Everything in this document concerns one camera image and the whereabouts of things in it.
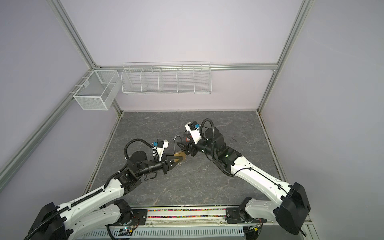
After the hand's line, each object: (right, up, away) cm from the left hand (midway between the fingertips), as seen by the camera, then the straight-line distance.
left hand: (181, 160), depth 70 cm
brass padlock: (0, +3, -1) cm, 3 cm away
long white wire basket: (-13, +48, +29) cm, 58 cm away
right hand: (0, +10, 0) cm, 10 cm away
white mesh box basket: (-59, +39, +29) cm, 76 cm away
